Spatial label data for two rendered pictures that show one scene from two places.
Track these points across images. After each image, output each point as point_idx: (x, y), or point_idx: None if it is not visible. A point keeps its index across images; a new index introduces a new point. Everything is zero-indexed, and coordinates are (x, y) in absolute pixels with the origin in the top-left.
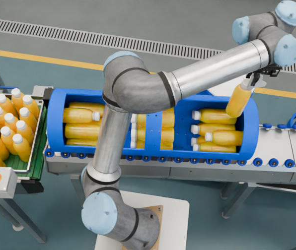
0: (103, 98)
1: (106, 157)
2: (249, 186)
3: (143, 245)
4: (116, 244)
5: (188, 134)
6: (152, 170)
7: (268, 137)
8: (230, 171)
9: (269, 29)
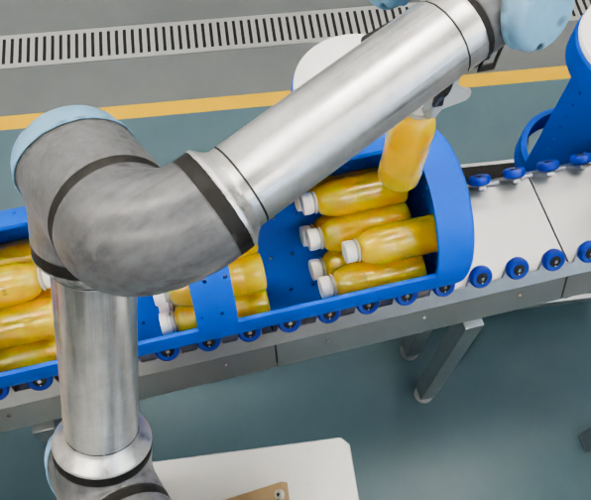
0: (35, 263)
1: (95, 417)
2: (467, 328)
3: None
4: None
5: (297, 251)
6: (232, 366)
7: (489, 206)
8: (421, 314)
9: None
